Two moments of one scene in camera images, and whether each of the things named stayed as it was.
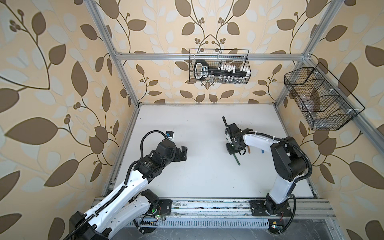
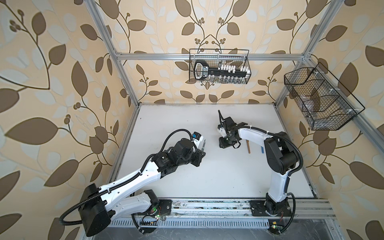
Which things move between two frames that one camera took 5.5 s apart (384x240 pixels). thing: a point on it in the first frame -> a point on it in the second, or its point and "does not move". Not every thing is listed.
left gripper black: [178, 157] -> [199, 157]
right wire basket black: [325, 104] does not move
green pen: [236, 159] -> [202, 149]
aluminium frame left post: [132, 93] does not move
